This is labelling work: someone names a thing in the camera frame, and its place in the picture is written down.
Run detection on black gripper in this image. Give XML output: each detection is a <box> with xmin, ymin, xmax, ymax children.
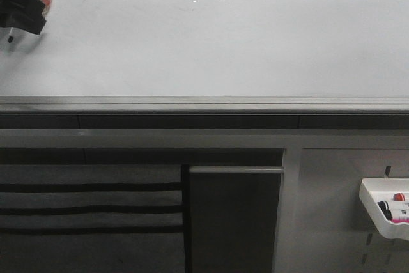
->
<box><xmin>1</xmin><ymin>0</ymin><xmax>46</xmax><ymax>35</ymax></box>

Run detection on grey black-striped fabric organizer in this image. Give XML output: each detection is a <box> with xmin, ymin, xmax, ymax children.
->
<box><xmin>1</xmin><ymin>164</ymin><xmax>191</xmax><ymax>272</ymax></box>

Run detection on grey pegboard panel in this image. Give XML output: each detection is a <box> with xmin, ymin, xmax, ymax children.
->
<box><xmin>274</xmin><ymin>149</ymin><xmax>408</xmax><ymax>272</ymax></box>

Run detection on black-capped marker in tray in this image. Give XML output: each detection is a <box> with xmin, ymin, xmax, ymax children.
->
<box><xmin>377</xmin><ymin>201</ymin><xmax>408</xmax><ymax>221</ymax></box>

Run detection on white plastic tray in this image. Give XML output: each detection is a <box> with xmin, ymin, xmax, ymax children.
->
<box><xmin>359</xmin><ymin>178</ymin><xmax>408</xmax><ymax>241</ymax></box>

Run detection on red-capped marker in tray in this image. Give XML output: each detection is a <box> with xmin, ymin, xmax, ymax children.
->
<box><xmin>392</xmin><ymin>192</ymin><xmax>408</xmax><ymax>202</ymax></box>

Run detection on pink marker in tray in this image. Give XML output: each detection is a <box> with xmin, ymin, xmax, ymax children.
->
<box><xmin>391</xmin><ymin>208</ymin><xmax>409</xmax><ymax>224</ymax></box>

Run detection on white whiteboard with metal frame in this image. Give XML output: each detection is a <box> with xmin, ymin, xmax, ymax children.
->
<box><xmin>1</xmin><ymin>0</ymin><xmax>408</xmax><ymax>113</ymax></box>

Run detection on dark grey panel with rail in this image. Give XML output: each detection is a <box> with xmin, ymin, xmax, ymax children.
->
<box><xmin>190</xmin><ymin>166</ymin><xmax>282</xmax><ymax>272</ymax></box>

